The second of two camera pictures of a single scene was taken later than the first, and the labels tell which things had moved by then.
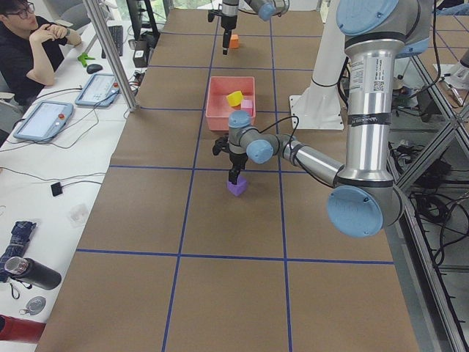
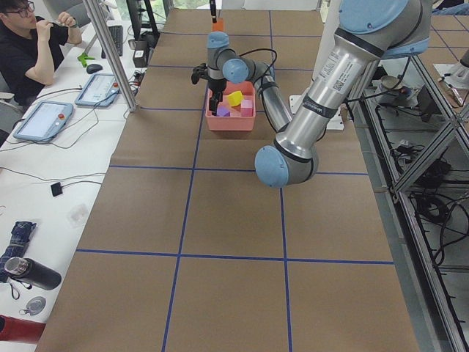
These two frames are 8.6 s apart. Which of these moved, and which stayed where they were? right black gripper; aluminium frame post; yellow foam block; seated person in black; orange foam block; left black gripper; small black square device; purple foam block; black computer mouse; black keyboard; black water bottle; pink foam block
Moved: purple foam block; orange foam block; left black gripper; right black gripper
Stayed: pink foam block; small black square device; yellow foam block; black water bottle; black keyboard; aluminium frame post; black computer mouse; seated person in black
